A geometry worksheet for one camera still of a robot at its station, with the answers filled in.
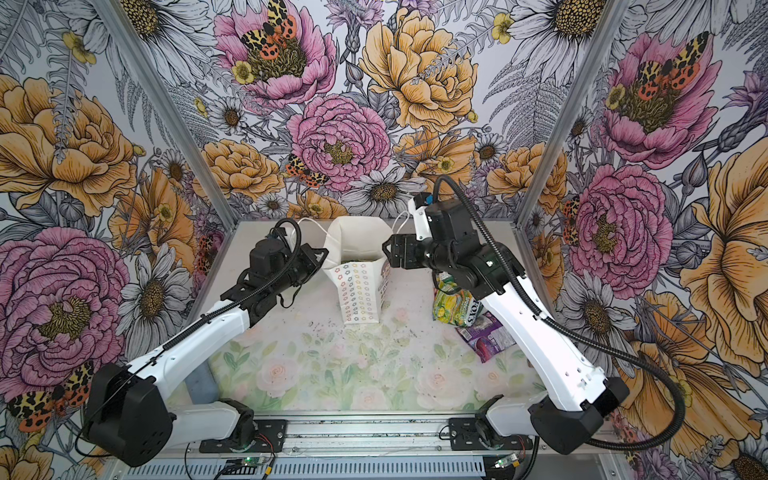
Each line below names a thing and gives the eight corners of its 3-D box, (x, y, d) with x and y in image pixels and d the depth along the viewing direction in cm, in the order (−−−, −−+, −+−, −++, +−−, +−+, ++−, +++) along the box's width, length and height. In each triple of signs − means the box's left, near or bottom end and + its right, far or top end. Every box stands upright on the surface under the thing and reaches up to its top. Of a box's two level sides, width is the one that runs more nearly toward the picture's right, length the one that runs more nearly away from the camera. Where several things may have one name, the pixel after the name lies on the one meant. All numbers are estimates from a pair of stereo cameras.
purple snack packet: (482, 365, 87) (485, 361, 84) (456, 331, 94) (458, 325, 91) (512, 345, 91) (516, 340, 88) (485, 314, 98) (488, 308, 95)
